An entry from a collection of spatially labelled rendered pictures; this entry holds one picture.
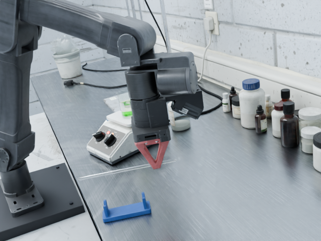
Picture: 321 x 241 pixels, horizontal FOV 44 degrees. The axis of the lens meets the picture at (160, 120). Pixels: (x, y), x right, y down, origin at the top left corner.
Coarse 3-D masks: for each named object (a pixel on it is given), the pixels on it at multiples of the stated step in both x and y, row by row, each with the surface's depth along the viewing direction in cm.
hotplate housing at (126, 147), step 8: (112, 128) 109; (120, 128) 108; (128, 128) 106; (128, 136) 104; (120, 144) 103; (128, 144) 105; (96, 152) 107; (112, 152) 102; (120, 152) 103; (128, 152) 105; (136, 152) 107; (104, 160) 106; (112, 160) 102; (120, 160) 104
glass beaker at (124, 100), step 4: (120, 92) 110; (124, 92) 110; (120, 96) 106; (124, 96) 106; (128, 96) 106; (120, 100) 107; (124, 100) 106; (128, 100) 106; (120, 104) 107; (124, 104) 106; (128, 104) 106; (120, 108) 108; (124, 108) 107; (128, 108) 107; (124, 112) 108; (128, 112) 107; (124, 116) 108; (128, 116) 108
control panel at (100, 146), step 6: (102, 126) 113; (114, 132) 107; (120, 132) 106; (120, 138) 104; (90, 144) 110; (96, 144) 108; (102, 144) 107; (114, 144) 104; (102, 150) 105; (108, 150) 104
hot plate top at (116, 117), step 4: (116, 112) 114; (120, 112) 114; (108, 116) 112; (112, 116) 112; (116, 116) 111; (120, 116) 111; (112, 120) 110; (116, 120) 108; (120, 120) 108; (124, 120) 107; (128, 120) 107; (120, 124) 107; (124, 124) 105; (128, 124) 104
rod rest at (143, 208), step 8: (104, 200) 81; (144, 200) 80; (104, 208) 79; (112, 208) 83; (120, 208) 82; (128, 208) 82; (136, 208) 81; (144, 208) 80; (104, 216) 80; (112, 216) 80; (120, 216) 80; (128, 216) 80
